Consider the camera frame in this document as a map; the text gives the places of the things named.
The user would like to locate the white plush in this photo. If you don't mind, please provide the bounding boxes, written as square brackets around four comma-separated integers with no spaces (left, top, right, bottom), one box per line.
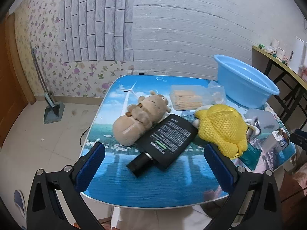
[192,104,250,160]

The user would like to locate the clear plastic bag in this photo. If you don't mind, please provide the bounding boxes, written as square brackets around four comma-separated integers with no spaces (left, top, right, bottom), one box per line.
[206,80,228,106]

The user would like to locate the white paper cup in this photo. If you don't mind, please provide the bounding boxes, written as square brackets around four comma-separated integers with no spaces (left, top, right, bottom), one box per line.
[276,47,287,61]

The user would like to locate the light blue plastic basin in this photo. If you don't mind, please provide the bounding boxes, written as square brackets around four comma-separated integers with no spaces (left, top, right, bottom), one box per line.
[213,54,280,109]

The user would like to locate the grey dustpan with long handle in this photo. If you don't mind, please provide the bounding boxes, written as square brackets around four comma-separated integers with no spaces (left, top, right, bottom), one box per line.
[30,42,65,124]

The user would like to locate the brown plush bear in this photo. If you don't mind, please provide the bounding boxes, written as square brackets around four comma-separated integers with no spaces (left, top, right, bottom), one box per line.
[113,90,171,146]

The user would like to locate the white electric kettle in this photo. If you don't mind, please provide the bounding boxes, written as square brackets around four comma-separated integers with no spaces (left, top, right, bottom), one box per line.
[293,37,307,70]

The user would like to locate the yellow side table black legs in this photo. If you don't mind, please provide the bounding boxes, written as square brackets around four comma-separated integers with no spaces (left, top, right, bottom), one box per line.
[252,45,307,125]

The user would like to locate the teal green cloth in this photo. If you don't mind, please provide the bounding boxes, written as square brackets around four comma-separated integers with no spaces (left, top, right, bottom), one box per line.
[240,144,261,170]

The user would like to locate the white tissue packet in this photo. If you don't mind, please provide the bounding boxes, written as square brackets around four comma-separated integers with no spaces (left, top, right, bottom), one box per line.
[262,128,290,154]

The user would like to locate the black bottle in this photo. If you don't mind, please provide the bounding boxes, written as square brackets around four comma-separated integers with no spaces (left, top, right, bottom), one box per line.
[126,114,198,178]

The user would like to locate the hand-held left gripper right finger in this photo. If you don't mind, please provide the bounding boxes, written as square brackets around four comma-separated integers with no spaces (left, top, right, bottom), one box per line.
[203,143,286,230]

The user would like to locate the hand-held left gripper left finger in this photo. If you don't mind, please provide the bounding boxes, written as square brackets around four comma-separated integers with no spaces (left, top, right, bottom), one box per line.
[26,142,106,230]

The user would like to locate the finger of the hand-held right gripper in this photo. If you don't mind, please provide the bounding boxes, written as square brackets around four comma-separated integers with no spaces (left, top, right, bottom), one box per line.
[289,129,307,149]

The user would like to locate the clear bag of wooden sticks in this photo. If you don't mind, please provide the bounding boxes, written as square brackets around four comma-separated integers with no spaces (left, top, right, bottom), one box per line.
[169,85,211,112]

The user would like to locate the brown wooden door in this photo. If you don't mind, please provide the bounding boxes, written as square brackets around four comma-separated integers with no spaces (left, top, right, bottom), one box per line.
[0,13,36,146]

